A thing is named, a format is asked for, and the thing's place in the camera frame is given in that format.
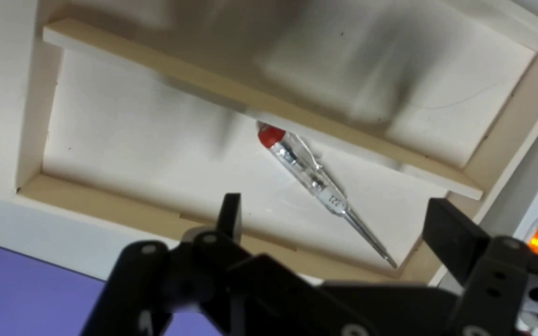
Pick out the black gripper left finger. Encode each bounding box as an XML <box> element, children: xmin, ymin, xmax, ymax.
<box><xmin>81</xmin><ymin>193</ymin><xmax>253</xmax><ymax>336</ymax></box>

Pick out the clear pen with red cap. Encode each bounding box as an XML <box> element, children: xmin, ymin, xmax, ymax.
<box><xmin>257</xmin><ymin>120</ymin><xmax>402</xmax><ymax>271</ymax></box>

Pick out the pale wooden divided tray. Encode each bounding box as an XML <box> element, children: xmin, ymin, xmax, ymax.
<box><xmin>16</xmin><ymin>0</ymin><xmax>538</xmax><ymax>288</ymax></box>

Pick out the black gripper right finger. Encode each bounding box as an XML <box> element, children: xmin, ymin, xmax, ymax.
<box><xmin>421</xmin><ymin>198</ymin><xmax>538</xmax><ymax>336</ymax></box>

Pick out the purple rectangular mat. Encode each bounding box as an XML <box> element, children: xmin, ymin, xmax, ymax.
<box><xmin>0</xmin><ymin>236</ymin><xmax>223</xmax><ymax>336</ymax></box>

